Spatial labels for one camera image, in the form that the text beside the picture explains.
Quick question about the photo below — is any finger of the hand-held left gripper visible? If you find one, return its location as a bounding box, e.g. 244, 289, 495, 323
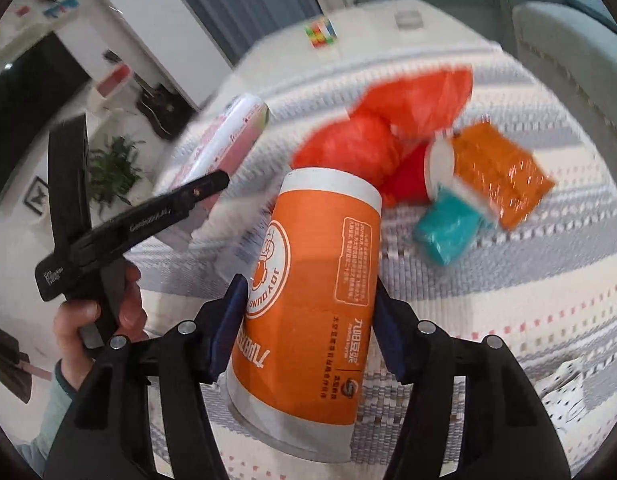
71, 169, 231, 272
47, 115, 96, 255

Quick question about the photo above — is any orange-red plastic bag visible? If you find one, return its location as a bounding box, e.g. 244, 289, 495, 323
290, 66, 475, 207

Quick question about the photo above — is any striped knitted table cover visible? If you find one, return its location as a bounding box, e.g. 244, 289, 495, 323
123, 0, 617, 480

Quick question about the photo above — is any red cup with white lid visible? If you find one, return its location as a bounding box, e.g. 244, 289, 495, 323
383, 136, 459, 207

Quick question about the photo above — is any teal snack packet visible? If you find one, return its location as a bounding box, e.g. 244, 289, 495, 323
413, 191, 491, 267

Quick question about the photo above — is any red and white stool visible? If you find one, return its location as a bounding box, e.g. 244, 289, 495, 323
88, 61, 135, 111

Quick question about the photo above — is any dark folded object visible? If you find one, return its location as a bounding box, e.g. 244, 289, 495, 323
0, 321, 33, 405

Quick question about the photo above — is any white cabinet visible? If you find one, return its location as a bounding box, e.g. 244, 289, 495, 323
92, 0, 234, 111

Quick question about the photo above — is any person's left forearm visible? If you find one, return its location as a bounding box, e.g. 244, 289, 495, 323
16, 360, 80, 478

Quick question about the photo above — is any black guitar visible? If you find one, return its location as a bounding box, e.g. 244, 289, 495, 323
135, 76, 192, 140

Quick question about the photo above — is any orange paper cup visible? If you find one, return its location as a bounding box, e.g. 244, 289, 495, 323
223, 166, 384, 464

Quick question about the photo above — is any orange snack packet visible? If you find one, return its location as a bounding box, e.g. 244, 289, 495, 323
447, 121, 557, 232

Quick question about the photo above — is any white patterned cloth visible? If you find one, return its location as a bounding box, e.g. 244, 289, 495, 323
533, 362, 587, 428

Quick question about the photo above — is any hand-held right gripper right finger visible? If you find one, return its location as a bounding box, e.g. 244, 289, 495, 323
373, 279, 572, 480

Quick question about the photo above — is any colourful puzzle cube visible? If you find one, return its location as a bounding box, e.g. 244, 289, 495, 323
302, 16, 338, 49

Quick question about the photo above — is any small black picture frame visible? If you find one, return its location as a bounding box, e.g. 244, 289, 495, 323
22, 176, 50, 212

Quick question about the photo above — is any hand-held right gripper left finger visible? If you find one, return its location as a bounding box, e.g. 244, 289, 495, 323
43, 275, 249, 480

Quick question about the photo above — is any black television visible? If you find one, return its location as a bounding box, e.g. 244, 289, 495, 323
0, 31, 92, 209

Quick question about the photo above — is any green potted plant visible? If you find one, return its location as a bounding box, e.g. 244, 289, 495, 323
87, 135, 148, 208

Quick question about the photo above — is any pink and white carton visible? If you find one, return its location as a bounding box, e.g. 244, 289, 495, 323
156, 94, 270, 253

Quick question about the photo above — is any person's left hand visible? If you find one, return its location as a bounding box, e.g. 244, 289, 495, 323
53, 264, 148, 392

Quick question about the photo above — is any grey curtain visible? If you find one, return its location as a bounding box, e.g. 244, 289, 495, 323
156, 0, 323, 67

